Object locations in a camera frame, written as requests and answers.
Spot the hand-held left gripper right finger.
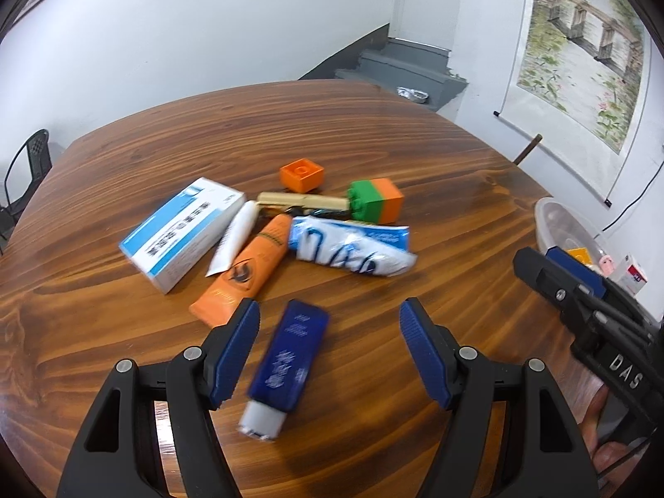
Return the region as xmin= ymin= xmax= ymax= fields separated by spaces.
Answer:
xmin=398 ymin=297 xmax=603 ymax=498

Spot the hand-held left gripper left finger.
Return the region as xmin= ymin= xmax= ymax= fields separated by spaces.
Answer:
xmin=56 ymin=298 xmax=261 ymax=498

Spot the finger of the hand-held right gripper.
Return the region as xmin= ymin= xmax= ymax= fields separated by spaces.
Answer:
xmin=513 ymin=247 xmax=649 ymax=343
xmin=546 ymin=246 xmax=649 ymax=329

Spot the dark blue tube silver cap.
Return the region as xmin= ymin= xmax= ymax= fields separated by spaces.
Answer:
xmin=238 ymin=299 xmax=330 ymax=442

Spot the clear plastic bowl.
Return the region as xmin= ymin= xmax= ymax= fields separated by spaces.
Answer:
xmin=534 ymin=197 xmax=649 ymax=302

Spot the orange tube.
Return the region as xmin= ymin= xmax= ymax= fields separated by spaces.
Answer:
xmin=189 ymin=213 xmax=291 ymax=329

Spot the blue white tube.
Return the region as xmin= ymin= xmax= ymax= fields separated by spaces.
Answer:
xmin=287 ymin=215 xmax=418 ymax=278

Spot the blue and white carton box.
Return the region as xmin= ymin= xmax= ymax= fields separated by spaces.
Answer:
xmin=118 ymin=177 xmax=247 ymax=295

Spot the green and orange block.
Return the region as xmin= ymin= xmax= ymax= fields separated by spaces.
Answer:
xmin=347 ymin=177 xmax=404 ymax=225

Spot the orange building block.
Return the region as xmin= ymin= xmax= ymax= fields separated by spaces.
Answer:
xmin=279 ymin=158 xmax=326 ymax=194

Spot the person's right hand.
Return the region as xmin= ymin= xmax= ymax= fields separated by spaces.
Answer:
xmin=576 ymin=386 xmax=631 ymax=483

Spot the white and pink carton box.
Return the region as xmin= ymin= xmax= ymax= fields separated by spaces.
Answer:
xmin=612 ymin=254 xmax=650 ymax=296

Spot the wooden stick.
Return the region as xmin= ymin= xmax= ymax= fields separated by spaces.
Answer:
xmin=513 ymin=134 xmax=543 ymax=166

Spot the gold slim box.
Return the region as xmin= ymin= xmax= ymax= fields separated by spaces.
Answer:
xmin=257 ymin=192 xmax=351 ymax=212

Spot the wooden desk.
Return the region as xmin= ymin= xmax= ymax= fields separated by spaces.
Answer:
xmin=0 ymin=79 xmax=664 ymax=498

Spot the hanging scroll painting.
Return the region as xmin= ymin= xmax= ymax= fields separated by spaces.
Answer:
xmin=493 ymin=0 xmax=654 ymax=208

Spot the grey staircase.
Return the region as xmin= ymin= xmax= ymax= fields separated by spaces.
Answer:
xmin=298 ymin=23 xmax=468 ymax=112

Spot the black metal chair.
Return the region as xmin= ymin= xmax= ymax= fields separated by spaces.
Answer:
xmin=0 ymin=129 xmax=53 ymax=242

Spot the black wall cable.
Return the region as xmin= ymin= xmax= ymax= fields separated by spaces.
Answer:
xmin=603 ymin=158 xmax=664 ymax=232

